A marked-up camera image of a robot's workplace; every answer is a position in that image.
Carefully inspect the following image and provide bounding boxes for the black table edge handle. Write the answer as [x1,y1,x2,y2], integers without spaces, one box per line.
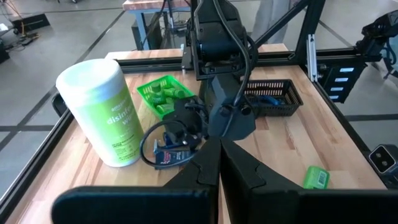
[51,92,68,118]

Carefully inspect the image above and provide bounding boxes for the black table-level camera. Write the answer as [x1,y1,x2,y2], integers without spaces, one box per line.
[368,144,398,175]

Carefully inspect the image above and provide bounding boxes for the blue disposable razor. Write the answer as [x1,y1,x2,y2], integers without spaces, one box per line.
[256,95,284,107]

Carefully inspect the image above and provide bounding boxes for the background wooden workbench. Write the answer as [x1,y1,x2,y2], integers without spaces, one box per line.
[123,0,193,50]

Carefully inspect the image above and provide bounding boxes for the black equipment case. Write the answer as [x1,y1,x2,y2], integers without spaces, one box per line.
[11,12,51,34]

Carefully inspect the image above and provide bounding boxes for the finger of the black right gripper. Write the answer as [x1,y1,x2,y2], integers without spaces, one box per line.
[172,130,187,147]
[185,133,202,151]

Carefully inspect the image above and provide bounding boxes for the navy blue toiletry tube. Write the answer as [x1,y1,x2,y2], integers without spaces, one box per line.
[154,139,194,170]
[162,131,178,147]

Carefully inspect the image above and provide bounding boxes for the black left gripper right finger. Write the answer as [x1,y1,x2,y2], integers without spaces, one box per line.
[220,136,398,224]

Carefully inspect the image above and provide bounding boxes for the person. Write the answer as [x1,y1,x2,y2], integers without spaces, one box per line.
[251,0,293,44]

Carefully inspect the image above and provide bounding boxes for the black plastic basket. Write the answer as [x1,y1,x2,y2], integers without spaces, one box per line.
[244,79,304,118]

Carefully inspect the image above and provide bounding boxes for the black drawer unit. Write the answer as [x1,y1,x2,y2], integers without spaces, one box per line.
[320,58,368,103]

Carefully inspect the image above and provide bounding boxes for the silver aluminium strut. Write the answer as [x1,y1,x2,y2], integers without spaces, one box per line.
[306,33,318,82]

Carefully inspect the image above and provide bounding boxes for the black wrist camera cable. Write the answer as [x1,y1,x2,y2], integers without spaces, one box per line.
[139,119,200,170]

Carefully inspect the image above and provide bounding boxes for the green disinfecting wipes canister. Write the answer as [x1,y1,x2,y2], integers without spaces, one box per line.
[55,58,146,168]

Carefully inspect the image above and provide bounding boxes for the green plastic basket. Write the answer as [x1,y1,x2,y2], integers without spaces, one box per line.
[136,74,197,121]

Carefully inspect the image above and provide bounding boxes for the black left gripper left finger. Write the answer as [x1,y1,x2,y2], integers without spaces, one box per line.
[51,135,222,224]

